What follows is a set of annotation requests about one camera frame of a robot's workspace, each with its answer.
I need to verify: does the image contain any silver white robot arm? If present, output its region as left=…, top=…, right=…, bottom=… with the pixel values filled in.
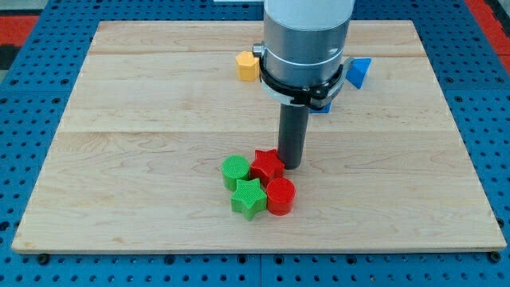
left=262, top=0, right=355, bottom=87

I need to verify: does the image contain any yellow hexagon block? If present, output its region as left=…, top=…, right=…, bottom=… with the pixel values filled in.
left=235, top=51, right=260, bottom=81

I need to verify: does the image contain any green cylinder block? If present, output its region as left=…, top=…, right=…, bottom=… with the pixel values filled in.
left=222, top=155, right=250, bottom=191

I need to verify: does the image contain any blue triangle block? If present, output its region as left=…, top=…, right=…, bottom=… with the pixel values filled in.
left=346, top=58, right=371, bottom=89

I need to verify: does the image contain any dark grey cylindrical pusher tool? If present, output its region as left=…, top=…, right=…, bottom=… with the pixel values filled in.
left=277, top=104, right=309, bottom=170

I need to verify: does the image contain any red cylinder block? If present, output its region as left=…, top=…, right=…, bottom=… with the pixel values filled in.
left=266, top=177, right=296, bottom=216

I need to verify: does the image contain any red star block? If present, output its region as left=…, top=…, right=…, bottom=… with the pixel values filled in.
left=249, top=149, right=285, bottom=187

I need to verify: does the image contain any blue cube block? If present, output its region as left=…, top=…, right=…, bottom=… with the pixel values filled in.
left=309, top=103, right=331, bottom=114

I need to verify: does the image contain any wooden board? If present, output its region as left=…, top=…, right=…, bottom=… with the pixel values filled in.
left=12, top=20, right=506, bottom=254

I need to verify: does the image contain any green star block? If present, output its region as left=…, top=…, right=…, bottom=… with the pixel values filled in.
left=230, top=179, right=267, bottom=221

